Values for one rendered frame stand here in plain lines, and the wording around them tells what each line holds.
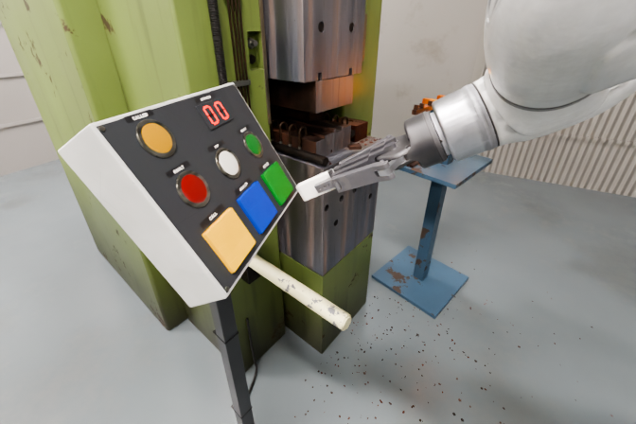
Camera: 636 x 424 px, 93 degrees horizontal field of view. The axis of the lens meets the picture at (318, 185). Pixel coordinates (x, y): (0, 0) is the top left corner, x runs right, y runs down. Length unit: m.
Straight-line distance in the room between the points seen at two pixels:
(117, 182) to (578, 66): 0.47
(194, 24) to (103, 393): 1.43
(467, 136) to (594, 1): 0.20
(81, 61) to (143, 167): 0.79
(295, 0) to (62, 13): 0.66
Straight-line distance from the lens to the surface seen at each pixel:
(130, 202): 0.45
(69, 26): 1.20
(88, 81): 1.21
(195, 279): 0.47
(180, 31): 0.83
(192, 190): 0.47
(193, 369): 1.61
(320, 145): 0.99
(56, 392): 1.81
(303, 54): 0.88
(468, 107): 0.42
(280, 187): 0.64
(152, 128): 0.48
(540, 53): 0.28
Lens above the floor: 1.30
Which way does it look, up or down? 27 degrees down
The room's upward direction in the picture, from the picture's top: straight up
